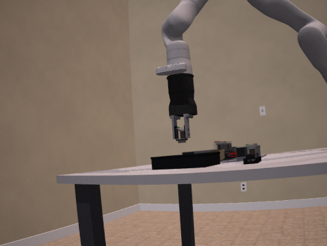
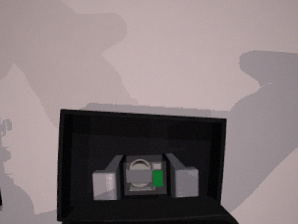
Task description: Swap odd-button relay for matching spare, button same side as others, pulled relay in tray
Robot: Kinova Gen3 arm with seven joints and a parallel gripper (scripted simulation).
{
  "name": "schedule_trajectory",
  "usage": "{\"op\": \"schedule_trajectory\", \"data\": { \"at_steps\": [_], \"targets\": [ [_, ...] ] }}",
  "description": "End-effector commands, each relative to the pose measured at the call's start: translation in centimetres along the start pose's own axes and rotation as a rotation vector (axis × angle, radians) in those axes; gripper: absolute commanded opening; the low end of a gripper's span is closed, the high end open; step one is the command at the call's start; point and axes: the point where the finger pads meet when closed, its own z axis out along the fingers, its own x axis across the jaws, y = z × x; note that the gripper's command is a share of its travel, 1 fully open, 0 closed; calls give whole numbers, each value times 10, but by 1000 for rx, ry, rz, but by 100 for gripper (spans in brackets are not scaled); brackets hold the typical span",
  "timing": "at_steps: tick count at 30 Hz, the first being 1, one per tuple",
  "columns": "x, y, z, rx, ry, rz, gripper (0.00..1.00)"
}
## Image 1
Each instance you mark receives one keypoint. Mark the grey relay with green button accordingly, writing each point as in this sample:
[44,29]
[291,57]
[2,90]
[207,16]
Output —
[180,135]

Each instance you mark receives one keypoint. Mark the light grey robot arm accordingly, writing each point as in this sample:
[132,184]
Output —
[312,34]

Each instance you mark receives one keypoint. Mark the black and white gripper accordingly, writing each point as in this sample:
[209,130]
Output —
[181,91]

